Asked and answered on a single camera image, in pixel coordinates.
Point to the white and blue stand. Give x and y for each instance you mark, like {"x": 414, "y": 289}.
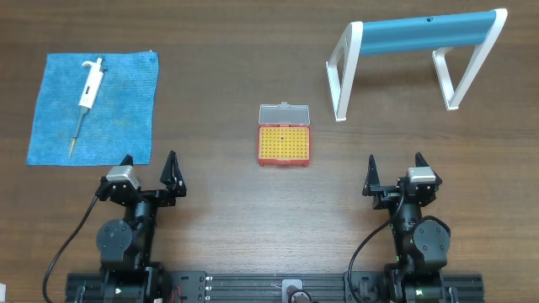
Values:
{"x": 425, "y": 31}

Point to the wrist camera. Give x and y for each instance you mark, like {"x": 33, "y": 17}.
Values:
{"x": 421, "y": 173}
{"x": 122, "y": 174}

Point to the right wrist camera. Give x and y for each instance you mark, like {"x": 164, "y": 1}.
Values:
{"x": 421, "y": 173}

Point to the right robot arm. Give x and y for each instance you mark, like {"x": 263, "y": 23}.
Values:
{"x": 429, "y": 244}

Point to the blue cloth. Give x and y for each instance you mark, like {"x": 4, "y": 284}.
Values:
{"x": 122, "y": 109}

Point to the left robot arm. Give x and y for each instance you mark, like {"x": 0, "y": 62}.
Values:
{"x": 113, "y": 240}

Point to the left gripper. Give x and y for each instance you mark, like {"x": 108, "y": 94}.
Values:
{"x": 162, "y": 198}

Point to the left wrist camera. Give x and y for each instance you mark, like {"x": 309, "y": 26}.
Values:
{"x": 122, "y": 174}

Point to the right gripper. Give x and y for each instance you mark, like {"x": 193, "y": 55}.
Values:
{"x": 414, "y": 193}

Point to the white pipette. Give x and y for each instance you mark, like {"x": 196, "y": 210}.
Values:
{"x": 90, "y": 90}

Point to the red and yellow tip box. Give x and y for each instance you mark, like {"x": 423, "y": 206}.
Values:
{"x": 284, "y": 145}

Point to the mounting rail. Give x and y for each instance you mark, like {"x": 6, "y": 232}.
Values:
{"x": 252, "y": 286}

